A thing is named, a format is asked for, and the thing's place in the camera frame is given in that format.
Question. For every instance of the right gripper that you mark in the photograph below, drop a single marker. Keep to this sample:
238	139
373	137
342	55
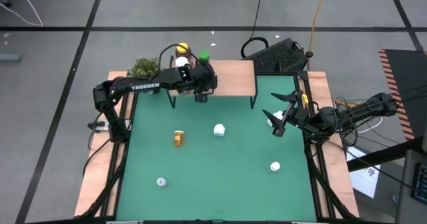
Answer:
298	115

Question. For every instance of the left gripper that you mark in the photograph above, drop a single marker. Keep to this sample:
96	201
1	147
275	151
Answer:
203	79

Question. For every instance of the small white bottle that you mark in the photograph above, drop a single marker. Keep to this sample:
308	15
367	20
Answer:
161	182
278	114

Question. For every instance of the green bottle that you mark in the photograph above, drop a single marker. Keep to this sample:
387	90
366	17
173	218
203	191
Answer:
204	55

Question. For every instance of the white bottle purple label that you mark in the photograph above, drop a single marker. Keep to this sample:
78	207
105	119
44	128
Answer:
182	61

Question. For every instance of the white melatonin bottle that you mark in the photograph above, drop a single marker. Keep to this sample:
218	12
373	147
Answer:
219	130
275	166

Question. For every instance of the orange pill vial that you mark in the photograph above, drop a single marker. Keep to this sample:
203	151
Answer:
179	139

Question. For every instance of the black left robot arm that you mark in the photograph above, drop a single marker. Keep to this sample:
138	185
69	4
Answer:
143	85

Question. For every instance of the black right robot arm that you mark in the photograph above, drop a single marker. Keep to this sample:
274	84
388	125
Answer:
367	107

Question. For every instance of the yellow tape tag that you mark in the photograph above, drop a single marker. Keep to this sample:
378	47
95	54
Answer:
305	98

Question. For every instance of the amber bottle yellow cap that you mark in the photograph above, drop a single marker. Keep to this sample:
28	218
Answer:
182	48

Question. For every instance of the black perforated computer case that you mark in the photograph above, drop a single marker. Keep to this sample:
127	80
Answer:
277	55

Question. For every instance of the green potted plant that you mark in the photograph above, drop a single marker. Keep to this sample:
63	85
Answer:
144	67

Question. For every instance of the black mat striped edge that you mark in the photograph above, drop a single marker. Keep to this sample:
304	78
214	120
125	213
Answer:
407	70

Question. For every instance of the black keyboard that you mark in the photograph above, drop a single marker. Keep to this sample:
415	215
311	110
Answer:
421	184

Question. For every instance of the grey metal bar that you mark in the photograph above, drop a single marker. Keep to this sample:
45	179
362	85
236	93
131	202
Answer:
10	57

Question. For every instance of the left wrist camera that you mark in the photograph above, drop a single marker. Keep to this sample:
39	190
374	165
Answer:
201	98

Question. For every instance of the wooden shelf black frame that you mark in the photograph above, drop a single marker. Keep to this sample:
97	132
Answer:
233	79

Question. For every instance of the black table frame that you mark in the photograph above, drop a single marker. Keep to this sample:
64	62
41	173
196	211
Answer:
303	76

